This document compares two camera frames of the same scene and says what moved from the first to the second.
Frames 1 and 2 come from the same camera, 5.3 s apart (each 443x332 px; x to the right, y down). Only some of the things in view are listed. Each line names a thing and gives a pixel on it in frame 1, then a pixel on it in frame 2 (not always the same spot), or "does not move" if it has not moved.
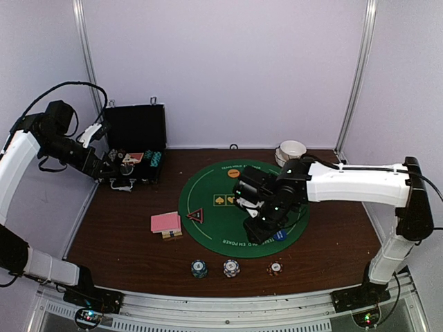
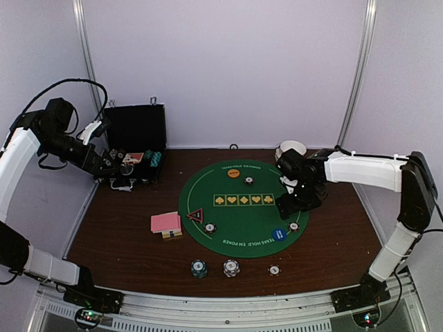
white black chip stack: [231, 268] does not move
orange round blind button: [233, 173] does not move
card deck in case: [133, 157] does not move
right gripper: [260, 234] → [287, 208]
